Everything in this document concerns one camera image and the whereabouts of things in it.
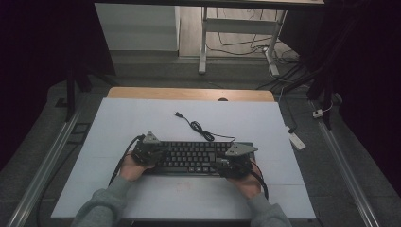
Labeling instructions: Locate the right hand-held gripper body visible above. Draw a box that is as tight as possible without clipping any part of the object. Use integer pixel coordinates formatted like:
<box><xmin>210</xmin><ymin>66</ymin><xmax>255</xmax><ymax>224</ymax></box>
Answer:
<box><xmin>222</xmin><ymin>142</ymin><xmax>259</xmax><ymax>180</ymax></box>

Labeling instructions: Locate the person's left hand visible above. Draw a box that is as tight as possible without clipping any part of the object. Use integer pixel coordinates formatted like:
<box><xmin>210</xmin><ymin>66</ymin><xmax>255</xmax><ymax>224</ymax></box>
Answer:
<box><xmin>118</xmin><ymin>152</ymin><xmax>156</xmax><ymax>183</ymax></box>

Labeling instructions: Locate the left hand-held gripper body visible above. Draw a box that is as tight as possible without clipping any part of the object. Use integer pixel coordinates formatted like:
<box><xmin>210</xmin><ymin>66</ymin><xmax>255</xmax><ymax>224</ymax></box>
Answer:
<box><xmin>131</xmin><ymin>131</ymin><xmax>162</xmax><ymax>167</ymax></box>

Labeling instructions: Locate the person's right hand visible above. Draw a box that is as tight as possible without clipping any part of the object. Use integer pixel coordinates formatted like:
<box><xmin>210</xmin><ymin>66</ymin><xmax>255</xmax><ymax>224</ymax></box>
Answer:
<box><xmin>226</xmin><ymin>160</ymin><xmax>263</xmax><ymax>201</ymax></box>

